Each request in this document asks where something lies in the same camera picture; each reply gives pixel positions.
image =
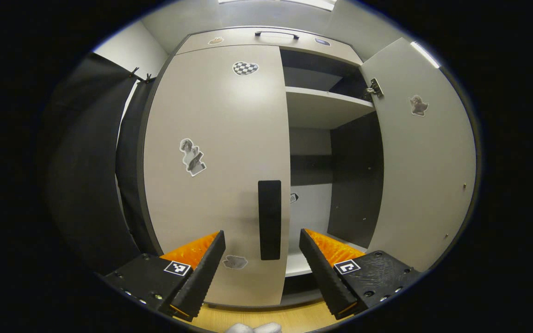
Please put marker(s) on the black backdrop cloth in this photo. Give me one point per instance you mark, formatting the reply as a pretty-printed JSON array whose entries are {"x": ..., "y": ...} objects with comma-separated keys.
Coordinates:
[{"x": 86, "y": 185}]

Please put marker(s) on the grey cabinet door checkered sticker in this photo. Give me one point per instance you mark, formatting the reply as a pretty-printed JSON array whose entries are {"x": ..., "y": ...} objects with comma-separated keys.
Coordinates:
[{"x": 220, "y": 120}]

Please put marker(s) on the grey cabinet door box stickers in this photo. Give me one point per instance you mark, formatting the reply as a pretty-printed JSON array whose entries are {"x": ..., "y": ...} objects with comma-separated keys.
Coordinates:
[{"x": 424, "y": 175}]

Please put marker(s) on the grey double-door shoe cabinet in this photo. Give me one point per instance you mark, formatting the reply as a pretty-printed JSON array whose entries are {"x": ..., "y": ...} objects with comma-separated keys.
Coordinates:
[{"x": 356, "y": 185}]

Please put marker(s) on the black cloth clip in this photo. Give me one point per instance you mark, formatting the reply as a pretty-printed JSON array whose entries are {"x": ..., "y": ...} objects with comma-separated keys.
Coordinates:
[
  {"x": 134, "y": 72},
  {"x": 147, "y": 77}
]

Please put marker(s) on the long ceiling light strip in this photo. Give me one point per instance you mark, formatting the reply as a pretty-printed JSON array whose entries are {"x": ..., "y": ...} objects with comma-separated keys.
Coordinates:
[{"x": 424, "y": 54}]

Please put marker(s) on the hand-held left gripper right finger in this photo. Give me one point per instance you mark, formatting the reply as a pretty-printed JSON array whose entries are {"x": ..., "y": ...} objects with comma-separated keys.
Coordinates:
[{"x": 322, "y": 277}]

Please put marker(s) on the metal door hinge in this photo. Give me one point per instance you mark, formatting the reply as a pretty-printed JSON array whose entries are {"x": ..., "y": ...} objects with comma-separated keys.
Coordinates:
[{"x": 375, "y": 88}]

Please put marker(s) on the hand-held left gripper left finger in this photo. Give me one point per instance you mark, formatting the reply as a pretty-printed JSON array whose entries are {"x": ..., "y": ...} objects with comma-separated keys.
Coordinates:
[{"x": 201, "y": 277}]

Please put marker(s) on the grey cabinet drawer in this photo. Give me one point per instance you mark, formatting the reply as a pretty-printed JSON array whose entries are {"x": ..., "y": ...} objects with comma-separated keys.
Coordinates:
[{"x": 289, "y": 44}]

